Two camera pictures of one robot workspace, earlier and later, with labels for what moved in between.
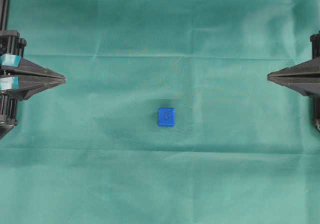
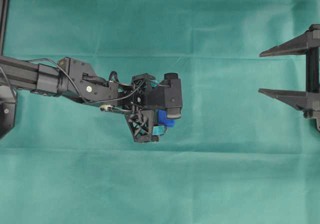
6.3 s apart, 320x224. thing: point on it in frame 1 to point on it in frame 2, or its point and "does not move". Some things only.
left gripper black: x=12 y=68 to x=138 y=113
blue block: x=166 y=117 does not move
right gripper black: x=304 y=78 to x=308 y=101
